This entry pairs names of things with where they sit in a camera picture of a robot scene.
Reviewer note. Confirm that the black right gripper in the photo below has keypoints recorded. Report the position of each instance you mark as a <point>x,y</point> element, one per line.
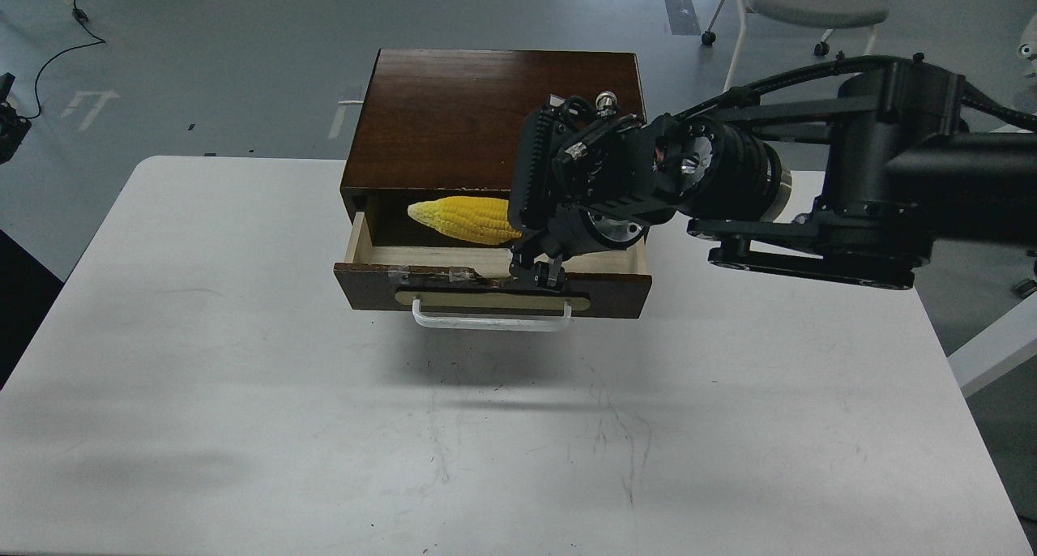
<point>591,178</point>

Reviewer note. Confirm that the yellow corn cob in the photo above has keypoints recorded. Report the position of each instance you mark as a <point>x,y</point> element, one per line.
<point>482,220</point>

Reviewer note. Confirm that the wooden drawer with white handle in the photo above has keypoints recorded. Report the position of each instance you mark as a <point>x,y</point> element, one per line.
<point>392,260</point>

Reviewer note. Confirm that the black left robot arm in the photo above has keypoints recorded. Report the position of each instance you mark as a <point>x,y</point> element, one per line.
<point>13,127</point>

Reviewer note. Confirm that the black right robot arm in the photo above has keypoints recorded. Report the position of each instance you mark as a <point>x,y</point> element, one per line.
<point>845,171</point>

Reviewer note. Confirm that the dark wooden drawer cabinet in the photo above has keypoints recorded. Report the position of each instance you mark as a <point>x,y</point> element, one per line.
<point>439,122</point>

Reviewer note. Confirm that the grey chair with white legs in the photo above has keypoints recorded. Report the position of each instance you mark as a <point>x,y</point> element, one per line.
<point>829,15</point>

